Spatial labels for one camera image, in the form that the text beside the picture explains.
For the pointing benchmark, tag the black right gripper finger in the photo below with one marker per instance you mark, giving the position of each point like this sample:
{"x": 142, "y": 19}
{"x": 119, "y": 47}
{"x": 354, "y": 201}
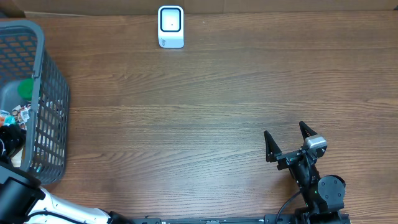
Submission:
{"x": 272, "y": 149}
{"x": 306, "y": 131}

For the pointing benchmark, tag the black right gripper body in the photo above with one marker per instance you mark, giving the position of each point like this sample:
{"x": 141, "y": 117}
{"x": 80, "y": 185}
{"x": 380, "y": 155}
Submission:
{"x": 289, "y": 159}

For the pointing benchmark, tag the beige food pouch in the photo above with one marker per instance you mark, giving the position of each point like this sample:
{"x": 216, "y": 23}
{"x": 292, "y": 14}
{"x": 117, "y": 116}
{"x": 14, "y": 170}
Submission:
{"x": 21, "y": 115}

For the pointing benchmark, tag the green lid jar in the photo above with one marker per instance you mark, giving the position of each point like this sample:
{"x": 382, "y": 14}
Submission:
{"x": 25, "y": 89}

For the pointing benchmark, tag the teal tissue pack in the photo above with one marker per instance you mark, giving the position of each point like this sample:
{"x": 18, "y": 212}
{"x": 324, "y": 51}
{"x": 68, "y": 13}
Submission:
{"x": 9, "y": 120}

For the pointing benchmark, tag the orange tissue pack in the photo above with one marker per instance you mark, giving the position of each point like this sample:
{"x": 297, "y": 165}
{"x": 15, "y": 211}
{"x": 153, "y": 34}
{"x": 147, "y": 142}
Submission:
{"x": 3, "y": 115}

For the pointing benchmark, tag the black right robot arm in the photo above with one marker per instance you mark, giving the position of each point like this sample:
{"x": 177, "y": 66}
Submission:
{"x": 319, "y": 199}

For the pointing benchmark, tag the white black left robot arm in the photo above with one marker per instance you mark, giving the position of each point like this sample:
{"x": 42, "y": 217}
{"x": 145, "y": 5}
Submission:
{"x": 23, "y": 200}

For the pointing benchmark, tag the white barcode scanner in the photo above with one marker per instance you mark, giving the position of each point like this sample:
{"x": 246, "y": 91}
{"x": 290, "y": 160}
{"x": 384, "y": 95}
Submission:
{"x": 170, "y": 27}

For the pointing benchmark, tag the grey plastic mesh basket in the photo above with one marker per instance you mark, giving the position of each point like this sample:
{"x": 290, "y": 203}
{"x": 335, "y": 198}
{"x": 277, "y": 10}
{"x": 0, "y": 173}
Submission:
{"x": 23, "y": 55}

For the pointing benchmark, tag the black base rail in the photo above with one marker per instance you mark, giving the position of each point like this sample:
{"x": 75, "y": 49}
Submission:
{"x": 217, "y": 221}

